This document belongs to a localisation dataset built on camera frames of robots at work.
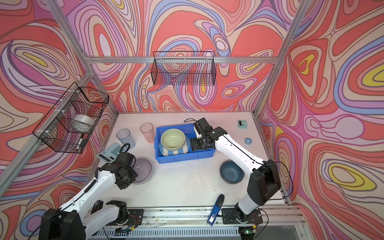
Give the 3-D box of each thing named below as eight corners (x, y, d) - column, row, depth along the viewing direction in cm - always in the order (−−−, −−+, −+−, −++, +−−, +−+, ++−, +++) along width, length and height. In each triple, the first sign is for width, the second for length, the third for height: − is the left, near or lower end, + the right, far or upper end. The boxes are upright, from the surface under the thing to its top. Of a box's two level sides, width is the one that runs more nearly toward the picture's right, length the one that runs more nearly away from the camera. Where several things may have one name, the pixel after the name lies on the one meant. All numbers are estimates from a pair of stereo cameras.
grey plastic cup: (123, 150, 101) (114, 138, 90) (126, 140, 106) (118, 128, 95) (134, 150, 101) (127, 138, 90) (137, 140, 105) (131, 128, 95)
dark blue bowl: (220, 184, 85) (222, 181, 81) (218, 164, 93) (219, 160, 89) (243, 184, 85) (245, 181, 81) (238, 164, 93) (241, 160, 89)
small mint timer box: (238, 128, 113) (239, 125, 110) (236, 122, 116) (237, 119, 114) (246, 128, 113) (247, 125, 110) (244, 122, 116) (246, 119, 114)
